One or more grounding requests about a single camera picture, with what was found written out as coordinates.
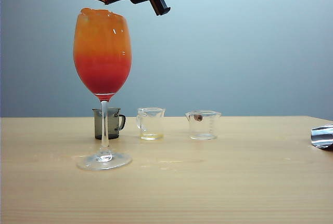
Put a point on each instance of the crumpled silver foil sheet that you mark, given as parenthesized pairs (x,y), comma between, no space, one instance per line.
(323,137)

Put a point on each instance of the wine glass with orange drink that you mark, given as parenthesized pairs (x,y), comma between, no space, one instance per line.
(101,52)

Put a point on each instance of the clear cup with graduation marks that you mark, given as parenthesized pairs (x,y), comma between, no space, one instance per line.
(203,128)

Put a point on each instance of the clear cup with yellow residue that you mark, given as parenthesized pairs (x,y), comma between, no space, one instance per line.
(151,124)

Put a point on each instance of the grey smoked measuring cup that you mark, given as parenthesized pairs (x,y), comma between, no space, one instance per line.
(113,128)

